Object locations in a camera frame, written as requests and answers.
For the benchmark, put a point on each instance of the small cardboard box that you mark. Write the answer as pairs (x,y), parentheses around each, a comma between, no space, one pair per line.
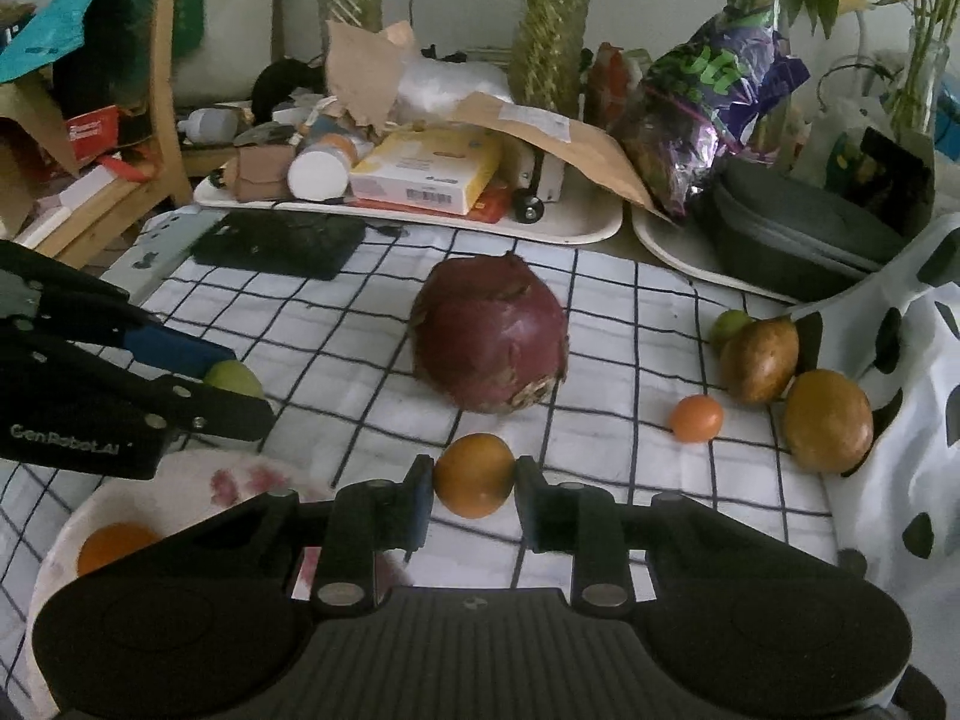
(262,169)

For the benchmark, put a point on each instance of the white tray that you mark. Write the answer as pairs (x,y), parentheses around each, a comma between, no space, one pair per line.
(675,247)
(570,225)

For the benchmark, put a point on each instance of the glass vase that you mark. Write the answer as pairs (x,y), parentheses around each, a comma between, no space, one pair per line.
(924,82)

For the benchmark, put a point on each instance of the grey metal plate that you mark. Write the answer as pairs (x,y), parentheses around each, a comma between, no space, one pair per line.
(142,259)

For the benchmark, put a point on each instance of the green lime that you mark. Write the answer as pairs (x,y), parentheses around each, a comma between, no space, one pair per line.
(236,379)
(726,326)

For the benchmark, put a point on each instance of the small tangerine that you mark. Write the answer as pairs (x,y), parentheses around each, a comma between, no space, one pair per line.
(697,418)

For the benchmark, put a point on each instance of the red dragon fruit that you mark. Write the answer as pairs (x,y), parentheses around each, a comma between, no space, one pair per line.
(487,337)

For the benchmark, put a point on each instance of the cow print blanket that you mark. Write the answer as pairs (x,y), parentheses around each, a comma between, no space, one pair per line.
(922,360)

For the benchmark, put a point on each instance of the torn brown paper bag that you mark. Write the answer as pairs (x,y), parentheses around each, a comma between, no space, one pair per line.
(360,67)

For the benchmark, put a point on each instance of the clear plastic bag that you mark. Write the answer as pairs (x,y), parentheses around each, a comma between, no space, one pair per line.
(450,86)

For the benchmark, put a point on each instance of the brown paper envelope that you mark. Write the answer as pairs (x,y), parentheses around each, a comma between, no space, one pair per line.
(570,142)

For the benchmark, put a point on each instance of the elongated brown mango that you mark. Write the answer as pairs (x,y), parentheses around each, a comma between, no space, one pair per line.
(759,360)

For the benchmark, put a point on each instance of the small white bottle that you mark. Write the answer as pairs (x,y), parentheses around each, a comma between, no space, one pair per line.
(210,124)

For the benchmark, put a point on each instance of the grey zip case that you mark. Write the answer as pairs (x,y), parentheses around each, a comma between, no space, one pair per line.
(795,225)

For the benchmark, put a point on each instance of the white orange bottle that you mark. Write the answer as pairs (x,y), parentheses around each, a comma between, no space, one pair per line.
(319,169)

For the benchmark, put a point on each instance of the black round object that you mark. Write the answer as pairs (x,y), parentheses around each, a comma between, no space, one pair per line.
(281,86)

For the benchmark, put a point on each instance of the white plate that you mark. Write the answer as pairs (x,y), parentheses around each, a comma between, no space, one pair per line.
(187,487)

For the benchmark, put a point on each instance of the large orange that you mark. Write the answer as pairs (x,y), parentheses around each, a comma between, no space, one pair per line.
(474,474)

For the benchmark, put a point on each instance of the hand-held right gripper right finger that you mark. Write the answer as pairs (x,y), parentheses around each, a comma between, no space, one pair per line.
(526,506)

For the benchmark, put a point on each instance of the black white checked tablecloth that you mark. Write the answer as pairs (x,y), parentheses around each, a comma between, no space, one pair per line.
(637,300)

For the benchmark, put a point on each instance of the small black wheel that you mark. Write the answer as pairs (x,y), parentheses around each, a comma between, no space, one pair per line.
(529,207)

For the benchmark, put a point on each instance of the red box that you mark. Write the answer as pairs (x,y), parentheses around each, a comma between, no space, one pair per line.
(94,131)

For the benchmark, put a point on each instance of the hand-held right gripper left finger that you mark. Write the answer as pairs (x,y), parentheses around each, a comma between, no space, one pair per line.
(418,502)

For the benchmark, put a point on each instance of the teal bag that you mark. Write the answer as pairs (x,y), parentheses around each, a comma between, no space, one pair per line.
(67,15)

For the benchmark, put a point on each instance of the black card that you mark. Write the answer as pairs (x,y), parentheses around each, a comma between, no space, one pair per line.
(896,180)

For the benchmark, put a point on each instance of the wooden chair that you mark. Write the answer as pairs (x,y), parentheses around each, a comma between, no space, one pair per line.
(161,90)

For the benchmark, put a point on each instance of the purple snack bag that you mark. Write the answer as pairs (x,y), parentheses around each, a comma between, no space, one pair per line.
(712,82)

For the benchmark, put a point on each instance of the round brown mango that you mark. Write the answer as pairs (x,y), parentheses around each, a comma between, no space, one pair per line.
(829,420)

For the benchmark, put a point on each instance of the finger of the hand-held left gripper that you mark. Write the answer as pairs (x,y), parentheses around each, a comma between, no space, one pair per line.
(217,412)
(180,352)

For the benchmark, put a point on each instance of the black ridged tray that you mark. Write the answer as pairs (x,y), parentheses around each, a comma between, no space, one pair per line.
(277,244)

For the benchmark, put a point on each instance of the yellow white box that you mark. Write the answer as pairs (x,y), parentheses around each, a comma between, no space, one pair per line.
(427,165)

